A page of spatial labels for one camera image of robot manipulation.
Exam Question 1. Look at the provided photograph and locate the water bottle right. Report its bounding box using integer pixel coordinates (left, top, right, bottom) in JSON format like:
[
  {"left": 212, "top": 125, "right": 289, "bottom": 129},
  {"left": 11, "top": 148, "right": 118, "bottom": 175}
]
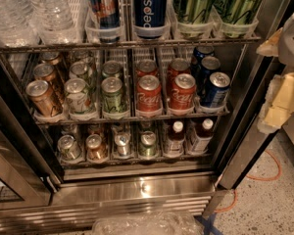
[{"left": 30, "top": 0, "right": 76, "bottom": 44}]

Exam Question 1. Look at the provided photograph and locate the blue pepsi can middle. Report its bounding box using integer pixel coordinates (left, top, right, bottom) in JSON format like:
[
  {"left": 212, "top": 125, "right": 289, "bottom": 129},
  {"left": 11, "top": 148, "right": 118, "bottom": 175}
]
[{"left": 196, "top": 56, "right": 221, "bottom": 94}]

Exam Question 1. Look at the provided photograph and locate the bottom shelf gold can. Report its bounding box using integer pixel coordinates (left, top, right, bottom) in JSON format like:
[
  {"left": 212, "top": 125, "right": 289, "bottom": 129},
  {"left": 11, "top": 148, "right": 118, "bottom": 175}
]
[{"left": 85, "top": 134, "right": 108, "bottom": 162}]

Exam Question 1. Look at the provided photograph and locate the water bottle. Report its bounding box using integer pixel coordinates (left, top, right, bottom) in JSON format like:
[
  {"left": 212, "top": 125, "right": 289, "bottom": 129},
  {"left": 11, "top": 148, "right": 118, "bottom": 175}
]
[
  {"left": 30, "top": 0, "right": 76, "bottom": 44},
  {"left": 0, "top": 0, "right": 39, "bottom": 47}
]

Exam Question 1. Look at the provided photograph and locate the red bull can top shelf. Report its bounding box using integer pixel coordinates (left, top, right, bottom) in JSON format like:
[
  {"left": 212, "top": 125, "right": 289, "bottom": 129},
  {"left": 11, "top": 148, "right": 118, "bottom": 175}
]
[{"left": 88, "top": 0, "right": 120, "bottom": 43}]

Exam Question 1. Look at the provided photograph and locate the green tall can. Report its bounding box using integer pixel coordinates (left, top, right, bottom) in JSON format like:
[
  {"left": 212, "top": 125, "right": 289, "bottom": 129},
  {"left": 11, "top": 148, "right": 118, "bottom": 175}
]
[
  {"left": 213, "top": 0, "right": 263, "bottom": 38},
  {"left": 173, "top": 0, "right": 214, "bottom": 39}
]

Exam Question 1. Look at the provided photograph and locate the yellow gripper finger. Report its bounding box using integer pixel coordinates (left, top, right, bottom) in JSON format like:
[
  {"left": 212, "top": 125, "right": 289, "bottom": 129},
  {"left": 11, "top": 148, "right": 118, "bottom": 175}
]
[
  {"left": 257, "top": 72, "right": 294, "bottom": 134},
  {"left": 256, "top": 28, "right": 282, "bottom": 57}
]

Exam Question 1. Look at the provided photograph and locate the blue pepsi can front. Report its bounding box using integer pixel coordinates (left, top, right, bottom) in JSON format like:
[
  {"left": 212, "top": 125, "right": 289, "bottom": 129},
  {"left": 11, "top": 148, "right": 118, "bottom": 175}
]
[{"left": 201, "top": 71, "right": 230, "bottom": 108}]

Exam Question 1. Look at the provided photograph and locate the bottom shelf green can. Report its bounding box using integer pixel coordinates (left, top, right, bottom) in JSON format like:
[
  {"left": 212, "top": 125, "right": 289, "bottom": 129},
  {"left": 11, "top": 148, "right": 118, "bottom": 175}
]
[{"left": 139, "top": 131, "right": 157, "bottom": 157}]

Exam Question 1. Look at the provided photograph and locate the water bottle left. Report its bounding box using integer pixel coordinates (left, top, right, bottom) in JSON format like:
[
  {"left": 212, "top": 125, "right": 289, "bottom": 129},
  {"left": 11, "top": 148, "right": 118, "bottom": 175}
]
[{"left": 0, "top": 0, "right": 39, "bottom": 47}]

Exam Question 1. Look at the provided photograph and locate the red coca-cola can front left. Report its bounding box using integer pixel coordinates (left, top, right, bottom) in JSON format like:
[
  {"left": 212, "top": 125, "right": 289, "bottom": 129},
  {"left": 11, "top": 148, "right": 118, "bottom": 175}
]
[{"left": 137, "top": 75, "right": 161, "bottom": 112}]

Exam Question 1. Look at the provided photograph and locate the orange cable on floor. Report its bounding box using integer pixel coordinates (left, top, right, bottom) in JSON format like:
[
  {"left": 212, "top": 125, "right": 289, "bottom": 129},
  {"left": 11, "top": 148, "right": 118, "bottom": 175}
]
[{"left": 214, "top": 149, "right": 282, "bottom": 214}]

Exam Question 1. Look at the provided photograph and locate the gold can middle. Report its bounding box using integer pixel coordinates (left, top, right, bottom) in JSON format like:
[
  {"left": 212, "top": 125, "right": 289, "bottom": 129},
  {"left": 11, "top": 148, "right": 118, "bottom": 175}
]
[{"left": 32, "top": 63, "right": 67, "bottom": 103}]

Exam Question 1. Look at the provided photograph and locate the white green 7up can middle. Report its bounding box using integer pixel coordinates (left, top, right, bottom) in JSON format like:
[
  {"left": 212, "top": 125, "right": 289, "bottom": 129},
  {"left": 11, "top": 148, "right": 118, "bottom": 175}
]
[{"left": 69, "top": 61, "right": 93, "bottom": 85}]

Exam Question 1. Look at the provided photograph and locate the gold can back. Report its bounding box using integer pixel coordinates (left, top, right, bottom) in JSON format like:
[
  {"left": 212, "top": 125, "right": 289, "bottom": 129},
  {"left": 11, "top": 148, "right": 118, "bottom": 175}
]
[{"left": 41, "top": 52, "right": 67, "bottom": 76}]

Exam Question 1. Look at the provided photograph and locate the red coca-cola can front right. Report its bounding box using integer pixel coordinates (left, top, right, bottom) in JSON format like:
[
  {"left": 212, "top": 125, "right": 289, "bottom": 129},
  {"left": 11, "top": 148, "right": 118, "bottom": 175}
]
[{"left": 170, "top": 73, "right": 196, "bottom": 110}]

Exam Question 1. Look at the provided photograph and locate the bottom shelf white can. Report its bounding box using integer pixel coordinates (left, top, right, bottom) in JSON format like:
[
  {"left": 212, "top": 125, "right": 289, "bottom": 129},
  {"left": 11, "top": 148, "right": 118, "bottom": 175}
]
[{"left": 57, "top": 135, "right": 81, "bottom": 161}]

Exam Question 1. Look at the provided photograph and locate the stainless fridge cabinet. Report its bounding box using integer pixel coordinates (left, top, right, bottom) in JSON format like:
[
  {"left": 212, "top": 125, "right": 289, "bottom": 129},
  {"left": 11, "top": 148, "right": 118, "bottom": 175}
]
[{"left": 0, "top": 0, "right": 294, "bottom": 235}]

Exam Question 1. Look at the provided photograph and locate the green tall can right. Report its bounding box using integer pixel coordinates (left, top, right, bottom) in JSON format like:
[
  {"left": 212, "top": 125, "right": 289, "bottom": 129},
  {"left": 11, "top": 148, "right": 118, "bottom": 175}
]
[{"left": 213, "top": 0, "right": 263, "bottom": 38}]

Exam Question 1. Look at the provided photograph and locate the white green 7up can back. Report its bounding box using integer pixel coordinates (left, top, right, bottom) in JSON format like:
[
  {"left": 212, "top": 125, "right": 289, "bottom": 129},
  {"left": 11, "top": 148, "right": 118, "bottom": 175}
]
[{"left": 72, "top": 50, "right": 95, "bottom": 66}]

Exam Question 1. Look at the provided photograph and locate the clear plastic container bottom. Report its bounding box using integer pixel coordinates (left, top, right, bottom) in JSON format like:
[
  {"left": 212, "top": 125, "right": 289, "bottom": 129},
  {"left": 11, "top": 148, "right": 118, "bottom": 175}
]
[{"left": 92, "top": 211, "right": 204, "bottom": 235}]

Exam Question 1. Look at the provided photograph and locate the fridge door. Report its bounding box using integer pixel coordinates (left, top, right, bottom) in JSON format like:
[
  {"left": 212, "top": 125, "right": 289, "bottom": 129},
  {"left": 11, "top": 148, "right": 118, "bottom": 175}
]
[{"left": 216, "top": 0, "right": 294, "bottom": 190}]

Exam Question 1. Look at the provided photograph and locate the red coca-cola can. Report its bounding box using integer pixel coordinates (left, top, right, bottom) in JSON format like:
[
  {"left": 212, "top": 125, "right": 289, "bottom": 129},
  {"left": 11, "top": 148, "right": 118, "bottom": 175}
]
[
  {"left": 136, "top": 59, "right": 158, "bottom": 78},
  {"left": 170, "top": 73, "right": 196, "bottom": 110},
  {"left": 167, "top": 58, "right": 190, "bottom": 85},
  {"left": 137, "top": 75, "right": 161, "bottom": 112}
]

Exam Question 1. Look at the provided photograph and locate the red coca-cola can back right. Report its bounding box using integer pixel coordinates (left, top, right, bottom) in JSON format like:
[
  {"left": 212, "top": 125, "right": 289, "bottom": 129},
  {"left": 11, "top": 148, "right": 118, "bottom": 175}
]
[{"left": 167, "top": 58, "right": 190, "bottom": 85}]

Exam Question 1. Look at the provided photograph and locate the bottom shelf silver can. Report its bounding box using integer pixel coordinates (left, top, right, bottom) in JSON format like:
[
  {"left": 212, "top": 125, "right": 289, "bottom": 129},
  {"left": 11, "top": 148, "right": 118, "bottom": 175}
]
[{"left": 115, "top": 132, "right": 130, "bottom": 157}]

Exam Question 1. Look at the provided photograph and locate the brown bottle white cap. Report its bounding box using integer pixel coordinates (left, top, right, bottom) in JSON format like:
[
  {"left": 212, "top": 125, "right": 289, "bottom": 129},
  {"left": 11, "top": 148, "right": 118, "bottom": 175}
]
[
  {"left": 165, "top": 120, "right": 185, "bottom": 158},
  {"left": 188, "top": 118, "right": 214, "bottom": 155}
]

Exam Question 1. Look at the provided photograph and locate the white green 7up can front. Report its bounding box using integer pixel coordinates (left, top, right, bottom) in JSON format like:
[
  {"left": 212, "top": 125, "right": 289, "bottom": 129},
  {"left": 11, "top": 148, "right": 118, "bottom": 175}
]
[{"left": 65, "top": 78, "right": 95, "bottom": 115}]

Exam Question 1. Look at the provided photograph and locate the gold can front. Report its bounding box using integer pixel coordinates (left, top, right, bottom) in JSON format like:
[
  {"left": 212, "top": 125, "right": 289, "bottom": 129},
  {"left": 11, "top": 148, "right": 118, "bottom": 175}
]
[{"left": 25, "top": 80, "right": 63, "bottom": 118}]

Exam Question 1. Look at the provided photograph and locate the blue pepsi can back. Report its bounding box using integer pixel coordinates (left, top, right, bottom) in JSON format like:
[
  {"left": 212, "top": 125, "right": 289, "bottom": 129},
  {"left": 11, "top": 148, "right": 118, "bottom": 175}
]
[{"left": 190, "top": 46, "right": 215, "bottom": 76}]

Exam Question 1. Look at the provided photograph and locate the brown bottle right white cap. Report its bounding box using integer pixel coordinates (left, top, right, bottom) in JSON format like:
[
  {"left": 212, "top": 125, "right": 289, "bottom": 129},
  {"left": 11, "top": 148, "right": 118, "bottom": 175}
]
[{"left": 188, "top": 118, "right": 214, "bottom": 155}]

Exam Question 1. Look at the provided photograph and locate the tall pepsi can top shelf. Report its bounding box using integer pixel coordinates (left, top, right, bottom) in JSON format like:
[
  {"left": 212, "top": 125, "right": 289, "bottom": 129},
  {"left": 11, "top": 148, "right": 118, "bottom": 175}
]
[{"left": 133, "top": 0, "right": 167, "bottom": 39}]

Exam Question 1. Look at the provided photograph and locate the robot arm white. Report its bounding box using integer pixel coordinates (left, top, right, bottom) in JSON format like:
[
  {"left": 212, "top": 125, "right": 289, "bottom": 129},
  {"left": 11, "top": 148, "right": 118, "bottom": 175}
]
[{"left": 256, "top": 13, "right": 294, "bottom": 134}]

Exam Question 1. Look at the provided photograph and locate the red coca-cola can back left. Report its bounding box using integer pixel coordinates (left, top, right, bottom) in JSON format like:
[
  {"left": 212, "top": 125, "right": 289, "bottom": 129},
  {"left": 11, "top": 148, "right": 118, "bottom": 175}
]
[{"left": 136, "top": 59, "right": 158, "bottom": 78}]

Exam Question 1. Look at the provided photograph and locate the blue pepsi can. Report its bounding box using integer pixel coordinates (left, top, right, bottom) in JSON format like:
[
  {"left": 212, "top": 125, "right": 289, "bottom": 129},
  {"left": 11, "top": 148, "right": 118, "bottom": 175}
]
[
  {"left": 201, "top": 71, "right": 230, "bottom": 108},
  {"left": 196, "top": 56, "right": 221, "bottom": 94},
  {"left": 190, "top": 46, "right": 215, "bottom": 76}
]

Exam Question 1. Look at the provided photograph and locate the brown bottle left white cap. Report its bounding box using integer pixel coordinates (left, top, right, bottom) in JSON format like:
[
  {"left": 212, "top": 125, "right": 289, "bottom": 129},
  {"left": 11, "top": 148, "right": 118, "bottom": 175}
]
[{"left": 165, "top": 120, "right": 185, "bottom": 158}]

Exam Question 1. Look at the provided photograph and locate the green tall can left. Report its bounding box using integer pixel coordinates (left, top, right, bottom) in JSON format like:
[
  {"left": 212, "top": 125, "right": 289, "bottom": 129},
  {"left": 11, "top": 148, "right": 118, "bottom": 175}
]
[{"left": 173, "top": 0, "right": 214, "bottom": 39}]

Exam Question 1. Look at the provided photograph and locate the white green 7up can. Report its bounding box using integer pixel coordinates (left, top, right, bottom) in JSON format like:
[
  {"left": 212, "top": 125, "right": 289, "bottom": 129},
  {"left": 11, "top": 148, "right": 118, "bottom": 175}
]
[
  {"left": 65, "top": 78, "right": 95, "bottom": 115},
  {"left": 69, "top": 61, "right": 93, "bottom": 85},
  {"left": 72, "top": 50, "right": 95, "bottom": 66}
]

